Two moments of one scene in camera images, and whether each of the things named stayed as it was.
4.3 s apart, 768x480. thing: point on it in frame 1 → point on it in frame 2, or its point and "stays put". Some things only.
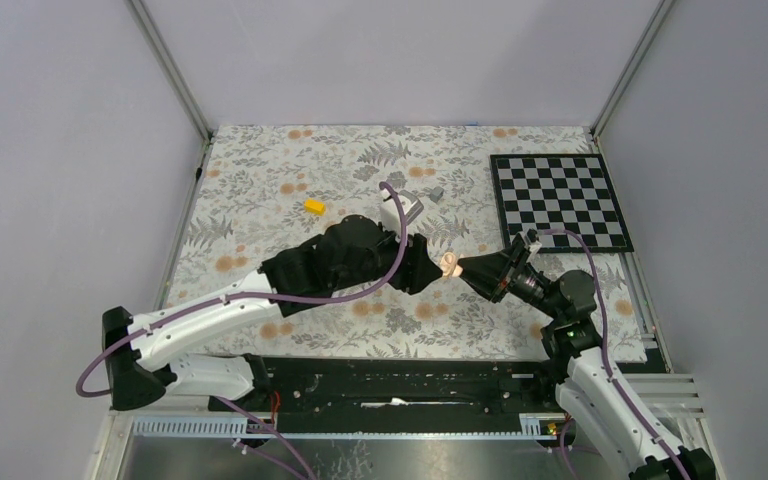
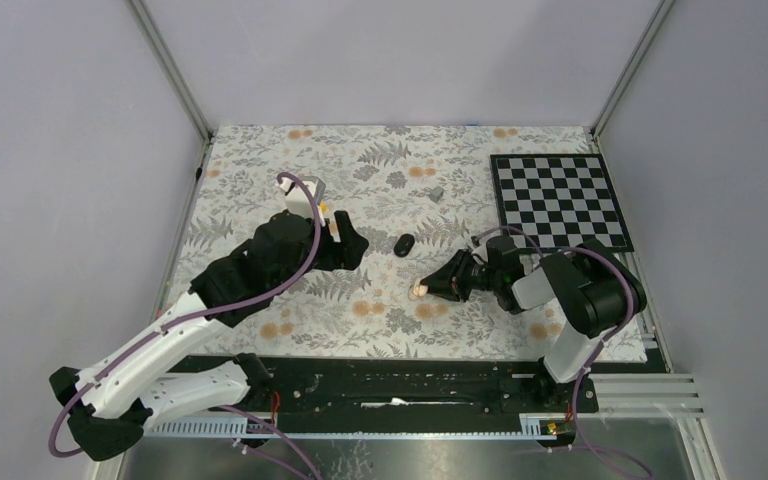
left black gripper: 416,269 → 346,254
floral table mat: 266,190 stays put
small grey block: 436,194 stays put
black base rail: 301,386 stays put
